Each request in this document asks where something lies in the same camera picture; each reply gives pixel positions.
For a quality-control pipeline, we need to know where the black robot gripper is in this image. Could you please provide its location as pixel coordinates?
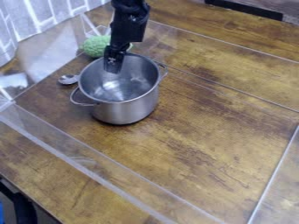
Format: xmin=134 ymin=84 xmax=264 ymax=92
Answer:
xmin=104 ymin=0 xmax=151 ymax=74

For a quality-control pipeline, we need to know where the stainless steel pot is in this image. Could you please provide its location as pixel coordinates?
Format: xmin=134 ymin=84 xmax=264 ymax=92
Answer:
xmin=70 ymin=53 xmax=168 ymax=125

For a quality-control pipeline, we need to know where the green bumpy toy vegetable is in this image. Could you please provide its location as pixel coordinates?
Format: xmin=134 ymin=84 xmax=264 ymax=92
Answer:
xmin=79 ymin=35 xmax=111 ymax=58

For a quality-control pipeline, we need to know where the clear acrylic barrier panel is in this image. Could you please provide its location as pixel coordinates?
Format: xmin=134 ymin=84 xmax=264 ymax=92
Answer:
xmin=0 ymin=12 xmax=227 ymax=224

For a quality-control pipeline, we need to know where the grey white patterned curtain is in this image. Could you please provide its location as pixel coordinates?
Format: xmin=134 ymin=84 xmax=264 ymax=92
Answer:
xmin=0 ymin=0 xmax=111 ymax=67

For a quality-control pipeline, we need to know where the black bar at back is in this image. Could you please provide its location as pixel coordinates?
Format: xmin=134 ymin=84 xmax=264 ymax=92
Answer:
xmin=204 ymin=0 xmax=284 ymax=21

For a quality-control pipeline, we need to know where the pink handled spoon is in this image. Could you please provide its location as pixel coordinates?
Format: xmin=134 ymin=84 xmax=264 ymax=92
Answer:
xmin=59 ymin=74 xmax=80 ymax=85

